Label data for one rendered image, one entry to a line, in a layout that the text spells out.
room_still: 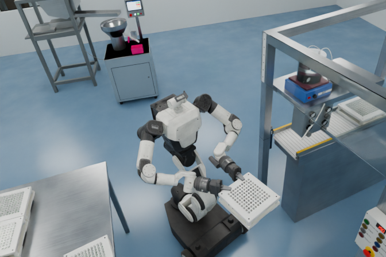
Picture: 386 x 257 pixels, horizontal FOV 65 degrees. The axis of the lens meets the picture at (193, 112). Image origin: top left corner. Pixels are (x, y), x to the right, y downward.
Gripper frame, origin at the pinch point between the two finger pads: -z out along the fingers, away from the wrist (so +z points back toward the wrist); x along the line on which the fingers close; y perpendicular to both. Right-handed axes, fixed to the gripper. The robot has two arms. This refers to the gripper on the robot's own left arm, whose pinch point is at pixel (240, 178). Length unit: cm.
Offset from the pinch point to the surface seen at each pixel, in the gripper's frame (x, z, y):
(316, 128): -11, -2, -59
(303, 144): 13, 9, -62
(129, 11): -24, 307, -41
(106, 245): 11, 11, 83
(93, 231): 17, 29, 88
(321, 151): 18, 1, -70
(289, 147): 13, 13, -52
